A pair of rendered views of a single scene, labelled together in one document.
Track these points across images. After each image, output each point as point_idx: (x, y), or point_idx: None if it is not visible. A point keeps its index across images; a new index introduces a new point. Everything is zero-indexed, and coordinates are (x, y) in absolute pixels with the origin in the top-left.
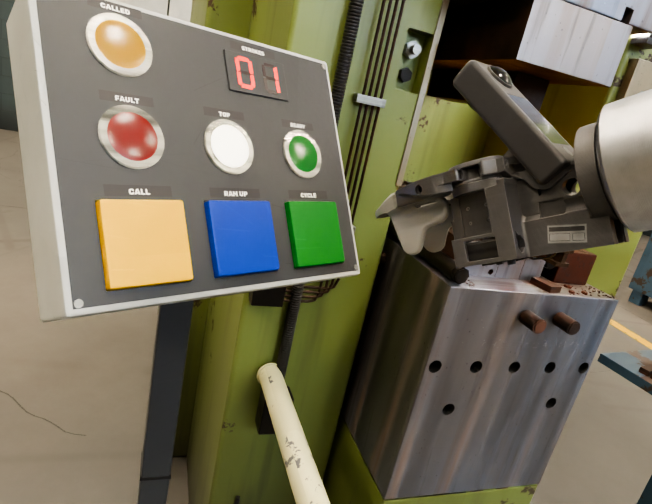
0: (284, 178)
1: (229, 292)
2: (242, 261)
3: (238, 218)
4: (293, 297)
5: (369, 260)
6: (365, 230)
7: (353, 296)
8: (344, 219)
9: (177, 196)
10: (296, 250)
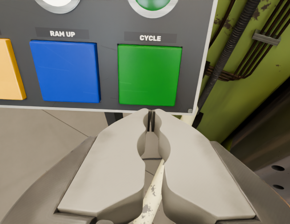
0: (121, 18)
1: (58, 109)
2: (62, 93)
3: (58, 59)
4: (212, 75)
5: (284, 68)
6: None
7: (259, 86)
8: (192, 66)
9: (6, 34)
10: (118, 91)
